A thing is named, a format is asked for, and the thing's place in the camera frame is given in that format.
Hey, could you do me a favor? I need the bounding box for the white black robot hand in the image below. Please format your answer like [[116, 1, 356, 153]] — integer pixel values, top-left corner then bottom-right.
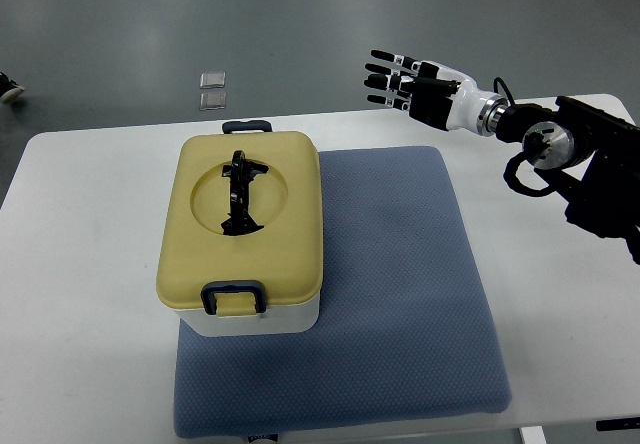
[[364, 50, 506, 136]]

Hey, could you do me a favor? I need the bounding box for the yellow storage box lid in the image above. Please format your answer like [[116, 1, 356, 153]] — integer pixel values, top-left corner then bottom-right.
[[156, 131, 323, 311]]

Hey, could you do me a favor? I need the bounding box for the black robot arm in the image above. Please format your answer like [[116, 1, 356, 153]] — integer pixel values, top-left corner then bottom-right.
[[488, 96, 639, 262]]

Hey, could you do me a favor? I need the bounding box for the white storage box base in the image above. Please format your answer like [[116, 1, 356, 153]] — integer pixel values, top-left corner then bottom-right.
[[175, 280, 320, 337]]

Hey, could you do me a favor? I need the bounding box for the upper clear floor tile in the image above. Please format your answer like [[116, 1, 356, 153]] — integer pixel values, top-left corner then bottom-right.
[[199, 71, 226, 89]]

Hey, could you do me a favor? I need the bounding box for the blue padded mat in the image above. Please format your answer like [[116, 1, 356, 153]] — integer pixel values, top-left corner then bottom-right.
[[174, 146, 511, 438]]

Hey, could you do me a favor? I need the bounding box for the black white sneaker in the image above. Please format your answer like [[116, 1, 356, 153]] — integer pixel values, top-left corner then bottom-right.
[[0, 72, 25, 104]]

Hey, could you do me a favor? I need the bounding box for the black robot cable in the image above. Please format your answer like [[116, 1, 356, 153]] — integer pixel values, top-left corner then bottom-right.
[[492, 76, 518, 110]]

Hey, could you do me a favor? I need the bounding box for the black table bracket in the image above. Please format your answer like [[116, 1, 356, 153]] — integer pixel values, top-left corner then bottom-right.
[[596, 417, 640, 432]]

